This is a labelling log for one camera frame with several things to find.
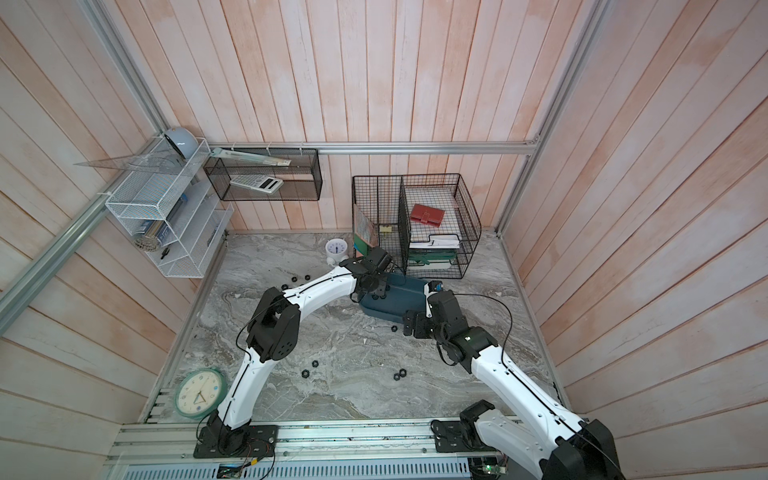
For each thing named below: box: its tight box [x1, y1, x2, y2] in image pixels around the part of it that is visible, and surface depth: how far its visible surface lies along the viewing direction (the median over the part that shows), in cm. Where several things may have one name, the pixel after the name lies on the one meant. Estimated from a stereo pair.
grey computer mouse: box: [164, 127, 199, 160], surface depth 85 cm
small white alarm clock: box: [325, 238, 349, 266], surface depth 113 cm
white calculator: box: [230, 174, 284, 195], surface depth 100 cm
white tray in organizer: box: [409, 234, 461, 249], surface depth 95 cm
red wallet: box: [410, 204, 445, 228], surface depth 95 cm
